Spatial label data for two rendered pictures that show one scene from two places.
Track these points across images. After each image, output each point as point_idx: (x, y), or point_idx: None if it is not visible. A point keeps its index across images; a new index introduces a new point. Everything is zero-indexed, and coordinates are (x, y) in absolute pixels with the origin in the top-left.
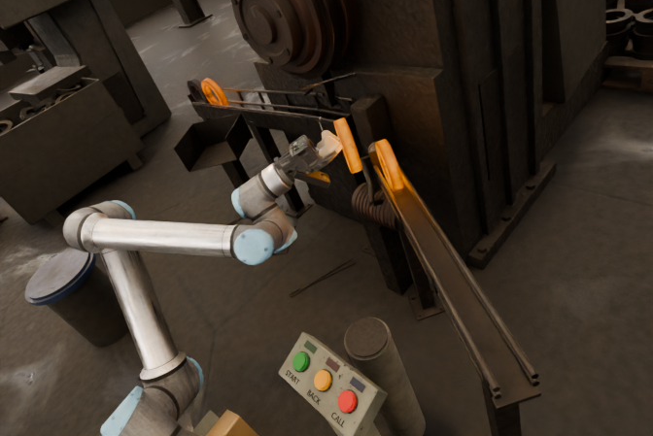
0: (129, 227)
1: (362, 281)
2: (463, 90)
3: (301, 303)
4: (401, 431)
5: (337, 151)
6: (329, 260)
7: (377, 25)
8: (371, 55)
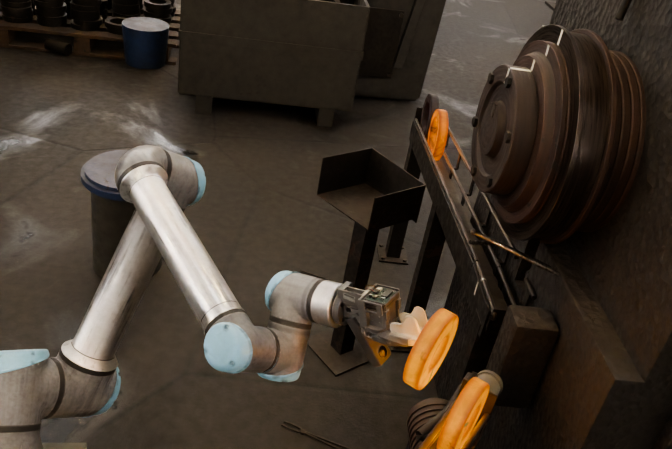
0: (163, 210)
1: None
2: (660, 431)
3: (283, 445)
4: None
5: (409, 344)
6: (363, 436)
7: (623, 250)
8: (594, 274)
